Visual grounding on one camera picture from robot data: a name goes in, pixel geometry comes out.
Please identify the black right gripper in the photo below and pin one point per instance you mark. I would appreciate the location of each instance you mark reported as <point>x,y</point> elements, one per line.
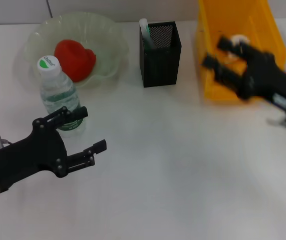
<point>270,77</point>

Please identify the yellow plastic bin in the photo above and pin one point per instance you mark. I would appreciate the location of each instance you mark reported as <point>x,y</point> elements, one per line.
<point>233,22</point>

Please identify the black mesh pen holder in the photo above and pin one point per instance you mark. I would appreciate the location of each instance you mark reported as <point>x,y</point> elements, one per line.
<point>160,65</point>

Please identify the clear green-label water bottle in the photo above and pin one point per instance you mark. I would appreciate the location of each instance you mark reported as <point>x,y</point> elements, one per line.
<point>60,97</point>

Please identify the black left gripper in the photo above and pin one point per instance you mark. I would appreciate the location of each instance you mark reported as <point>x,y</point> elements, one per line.
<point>27,155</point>

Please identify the white paper ball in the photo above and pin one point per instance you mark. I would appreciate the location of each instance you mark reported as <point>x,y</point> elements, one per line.
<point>239,40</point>

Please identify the red-orange toy fruit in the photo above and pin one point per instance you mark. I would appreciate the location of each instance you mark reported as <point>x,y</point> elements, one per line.
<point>75,58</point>

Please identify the green utility knife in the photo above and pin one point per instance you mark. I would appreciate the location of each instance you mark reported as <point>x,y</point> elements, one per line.
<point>147,35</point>

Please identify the green glass fruit plate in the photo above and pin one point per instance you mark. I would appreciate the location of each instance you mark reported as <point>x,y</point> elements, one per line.
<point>82,30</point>

